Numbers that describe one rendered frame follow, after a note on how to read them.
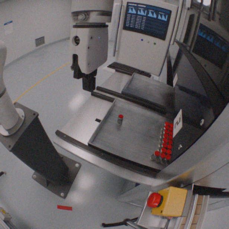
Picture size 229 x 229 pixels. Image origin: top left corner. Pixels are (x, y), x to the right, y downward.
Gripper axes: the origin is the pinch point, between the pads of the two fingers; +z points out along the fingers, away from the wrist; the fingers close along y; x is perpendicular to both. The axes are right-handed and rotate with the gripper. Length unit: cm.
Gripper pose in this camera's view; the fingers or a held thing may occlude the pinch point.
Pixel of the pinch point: (89, 83)
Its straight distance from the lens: 31.9
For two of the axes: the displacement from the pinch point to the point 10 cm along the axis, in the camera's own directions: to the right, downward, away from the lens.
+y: 3.8, -6.4, 6.7
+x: -9.2, -3.5, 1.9
